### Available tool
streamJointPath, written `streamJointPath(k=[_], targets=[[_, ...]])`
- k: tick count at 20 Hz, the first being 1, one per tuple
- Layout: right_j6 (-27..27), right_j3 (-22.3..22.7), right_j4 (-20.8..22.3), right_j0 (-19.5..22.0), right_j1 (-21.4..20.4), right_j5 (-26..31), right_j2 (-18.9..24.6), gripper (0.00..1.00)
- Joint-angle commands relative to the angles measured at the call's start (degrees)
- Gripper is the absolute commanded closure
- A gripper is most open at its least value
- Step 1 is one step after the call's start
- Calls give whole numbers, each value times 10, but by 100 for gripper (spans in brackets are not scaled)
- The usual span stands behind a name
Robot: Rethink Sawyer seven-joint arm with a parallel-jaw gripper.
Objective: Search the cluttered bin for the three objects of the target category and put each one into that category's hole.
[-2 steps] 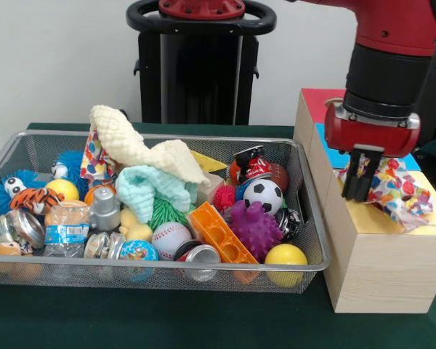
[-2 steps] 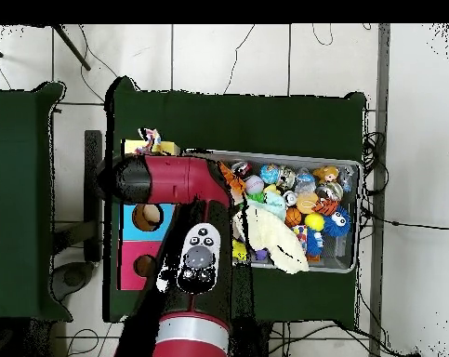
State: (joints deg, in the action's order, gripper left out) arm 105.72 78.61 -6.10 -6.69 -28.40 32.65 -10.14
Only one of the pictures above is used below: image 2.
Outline wooden three-hole sorting box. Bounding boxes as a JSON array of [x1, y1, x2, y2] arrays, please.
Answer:
[[117, 139, 181, 292]]

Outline silver mesh bin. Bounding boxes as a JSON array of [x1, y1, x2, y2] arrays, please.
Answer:
[[208, 148, 361, 275]]

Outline orange plastic building block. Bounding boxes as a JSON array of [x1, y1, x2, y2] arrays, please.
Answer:
[[218, 161, 247, 204]]

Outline white baseball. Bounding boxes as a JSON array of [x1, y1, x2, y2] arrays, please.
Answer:
[[244, 174, 266, 195]]

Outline mint green cloth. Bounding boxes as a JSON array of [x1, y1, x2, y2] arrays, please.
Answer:
[[245, 191, 287, 222]]

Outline cream knitted cloth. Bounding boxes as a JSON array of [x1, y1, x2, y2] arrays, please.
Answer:
[[232, 206, 310, 275]]

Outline dark green tablecloth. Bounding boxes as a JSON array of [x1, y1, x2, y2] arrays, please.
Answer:
[[102, 76, 367, 324], [0, 81, 73, 323]]

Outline orange striped tiger plush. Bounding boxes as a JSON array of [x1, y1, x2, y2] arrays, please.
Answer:
[[312, 198, 340, 218]]

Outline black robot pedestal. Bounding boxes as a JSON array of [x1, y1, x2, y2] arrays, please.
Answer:
[[231, 317, 273, 357]]

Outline tangled black cable bundle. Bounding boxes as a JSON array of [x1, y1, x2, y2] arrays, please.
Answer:
[[360, 131, 390, 198]]

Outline thin black floor cable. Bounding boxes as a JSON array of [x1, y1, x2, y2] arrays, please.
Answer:
[[361, 207, 449, 231]]

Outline gray floor cable duct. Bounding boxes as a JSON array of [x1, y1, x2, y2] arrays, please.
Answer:
[[369, 23, 391, 357]]

